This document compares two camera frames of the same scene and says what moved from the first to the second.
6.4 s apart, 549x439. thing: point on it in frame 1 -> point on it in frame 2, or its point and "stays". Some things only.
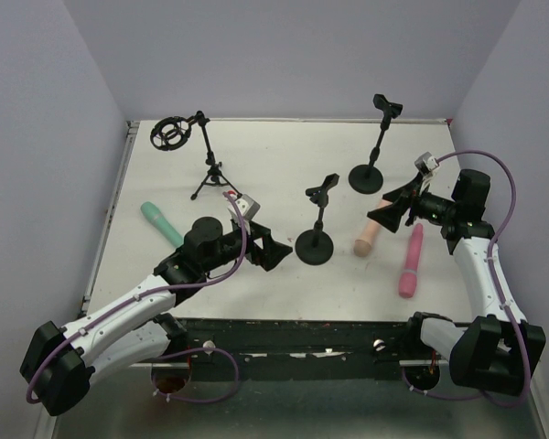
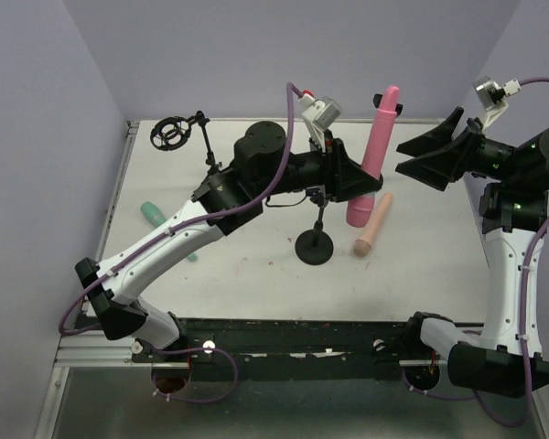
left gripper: (256, 244) -> (337, 170)
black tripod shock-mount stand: (171, 133) stays
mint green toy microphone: (156, 217) stays
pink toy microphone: (408, 280) -> (360, 208)
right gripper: (410, 207) -> (471, 149)
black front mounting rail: (300, 349) stays
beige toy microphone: (362, 246) stays
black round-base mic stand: (315, 246) stays
